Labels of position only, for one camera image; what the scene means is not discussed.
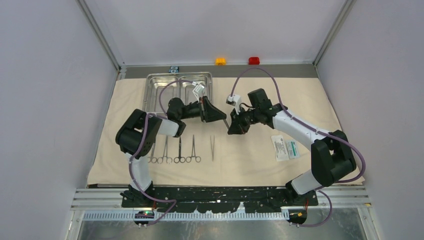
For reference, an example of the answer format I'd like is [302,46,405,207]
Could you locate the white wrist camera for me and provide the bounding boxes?
[225,94,242,115]
[191,81,207,102]

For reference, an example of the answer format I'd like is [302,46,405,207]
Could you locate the short steel scissors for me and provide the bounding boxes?
[173,137,187,164]

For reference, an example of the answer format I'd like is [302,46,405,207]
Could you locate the long steel forceps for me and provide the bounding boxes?
[157,136,172,164]

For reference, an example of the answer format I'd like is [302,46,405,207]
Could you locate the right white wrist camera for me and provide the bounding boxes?
[225,94,242,115]

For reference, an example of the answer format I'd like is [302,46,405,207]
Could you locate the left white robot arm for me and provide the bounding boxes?
[115,96,227,207]

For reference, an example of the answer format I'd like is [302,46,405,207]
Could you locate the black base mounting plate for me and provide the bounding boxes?
[120,186,318,214]

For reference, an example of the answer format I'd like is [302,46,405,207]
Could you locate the white sterile pouch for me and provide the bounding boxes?
[271,135,290,162]

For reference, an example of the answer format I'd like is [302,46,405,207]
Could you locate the beige cloth wrap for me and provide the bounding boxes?
[87,76,366,187]

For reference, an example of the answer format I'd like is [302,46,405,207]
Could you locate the green white packet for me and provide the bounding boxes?
[285,139,300,160]

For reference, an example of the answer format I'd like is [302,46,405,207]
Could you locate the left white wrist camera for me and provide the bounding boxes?
[191,81,207,102]

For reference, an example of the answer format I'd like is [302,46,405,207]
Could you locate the steel tweezers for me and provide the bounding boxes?
[209,135,215,161]
[223,119,230,130]

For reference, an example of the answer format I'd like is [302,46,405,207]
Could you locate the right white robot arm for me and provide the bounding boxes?
[226,88,357,205]

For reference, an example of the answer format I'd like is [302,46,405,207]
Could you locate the yellow button block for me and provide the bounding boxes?
[214,57,227,66]

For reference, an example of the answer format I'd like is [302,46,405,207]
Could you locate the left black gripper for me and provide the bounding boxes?
[178,95,226,123]

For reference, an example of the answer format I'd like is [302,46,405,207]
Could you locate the right steel tray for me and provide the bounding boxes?
[178,73,214,105]

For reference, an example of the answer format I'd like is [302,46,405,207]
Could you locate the left steel tray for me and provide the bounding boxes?
[142,73,180,114]

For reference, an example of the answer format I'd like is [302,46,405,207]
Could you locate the steel tray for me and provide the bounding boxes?
[142,73,180,114]
[178,73,214,105]

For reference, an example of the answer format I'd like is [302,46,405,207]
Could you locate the red button block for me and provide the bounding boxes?
[248,56,261,65]

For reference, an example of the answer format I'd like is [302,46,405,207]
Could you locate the wire mesh steel basket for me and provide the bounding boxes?
[142,72,214,116]

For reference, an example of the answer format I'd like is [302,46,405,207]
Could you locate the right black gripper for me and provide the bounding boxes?
[228,105,261,135]

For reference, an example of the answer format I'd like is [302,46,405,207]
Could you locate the small blue owl toy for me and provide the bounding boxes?
[168,66,179,74]

